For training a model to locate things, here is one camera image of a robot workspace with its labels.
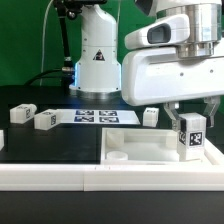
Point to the white sheet with AprilTags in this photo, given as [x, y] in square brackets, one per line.
[88, 116]

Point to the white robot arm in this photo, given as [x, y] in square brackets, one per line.
[98, 71]

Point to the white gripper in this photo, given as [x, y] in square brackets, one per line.
[158, 75]

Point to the white U-shaped obstacle fence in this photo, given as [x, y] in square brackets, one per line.
[111, 177]

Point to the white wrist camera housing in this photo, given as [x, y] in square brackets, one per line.
[167, 31]

